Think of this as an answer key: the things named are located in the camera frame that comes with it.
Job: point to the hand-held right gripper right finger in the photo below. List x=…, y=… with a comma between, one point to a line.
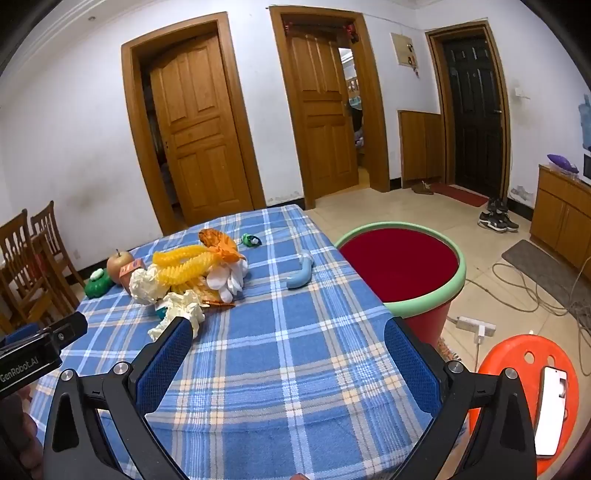
x=411, y=369

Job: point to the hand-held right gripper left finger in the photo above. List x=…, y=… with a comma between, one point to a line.
x=166, y=364

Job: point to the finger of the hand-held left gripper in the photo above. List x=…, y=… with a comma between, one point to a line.
x=69, y=328

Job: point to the white tissue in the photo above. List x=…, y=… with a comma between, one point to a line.
x=182, y=309
x=145, y=284

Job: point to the yellow foam fruit net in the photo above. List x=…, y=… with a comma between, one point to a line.
x=189, y=272
x=180, y=255

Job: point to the red basin green rim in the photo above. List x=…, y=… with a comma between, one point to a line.
x=397, y=263

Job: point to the light blue curved tube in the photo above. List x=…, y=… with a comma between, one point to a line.
x=300, y=272

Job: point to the small green bottle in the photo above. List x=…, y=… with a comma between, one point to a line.
x=251, y=239

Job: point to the green flower-shaped container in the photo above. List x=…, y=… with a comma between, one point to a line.
x=94, y=287

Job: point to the teal small object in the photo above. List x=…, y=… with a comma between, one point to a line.
x=161, y=312

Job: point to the white power strip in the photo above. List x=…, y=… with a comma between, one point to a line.
x=475, y=327

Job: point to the apple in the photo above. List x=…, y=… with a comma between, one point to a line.
x=117, y=265

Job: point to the wooden chair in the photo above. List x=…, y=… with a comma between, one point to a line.
x=16, y=249
x=46, y=230

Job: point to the orange plastic stool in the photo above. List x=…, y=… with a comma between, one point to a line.
x=517, y=360

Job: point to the blue plaid blanket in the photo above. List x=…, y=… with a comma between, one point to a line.
x=286, y=369

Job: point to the white smartphone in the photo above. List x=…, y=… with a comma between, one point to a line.
x=551, y=410

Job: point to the grey floor mat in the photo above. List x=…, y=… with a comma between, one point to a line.
x=540, y=267

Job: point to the black white sneaker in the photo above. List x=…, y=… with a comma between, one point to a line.
x=510, y=222
x=491, y=222

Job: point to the brown shoe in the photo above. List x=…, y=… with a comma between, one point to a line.
x=422, y=188

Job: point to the red doormat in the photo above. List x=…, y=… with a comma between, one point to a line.
x=457, y=194

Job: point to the black shoe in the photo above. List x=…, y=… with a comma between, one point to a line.
x=503, y=205
x=491, y=204

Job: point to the wooden sideboard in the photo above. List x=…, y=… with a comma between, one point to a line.
x=563, y=212

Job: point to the wooden shoe cabinet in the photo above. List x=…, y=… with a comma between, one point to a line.
x=422, y=145

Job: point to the wooden door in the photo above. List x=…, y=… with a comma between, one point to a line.
x=201, y=134
x=318, y=106

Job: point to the purple bag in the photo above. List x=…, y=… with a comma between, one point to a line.
x=561, y=161

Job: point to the black door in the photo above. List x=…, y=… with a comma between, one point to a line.
x=473, y=115

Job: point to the red door ornament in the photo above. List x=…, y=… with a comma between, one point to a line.
x=352, y=31

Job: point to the wooden door frame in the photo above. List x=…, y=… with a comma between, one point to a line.
x=441, y=92
x=134, y=138
x=279, y=115

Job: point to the white light switch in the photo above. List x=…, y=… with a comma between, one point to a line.
x=521, y=93

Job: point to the wall electric panel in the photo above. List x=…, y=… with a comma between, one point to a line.
x=402, y=48

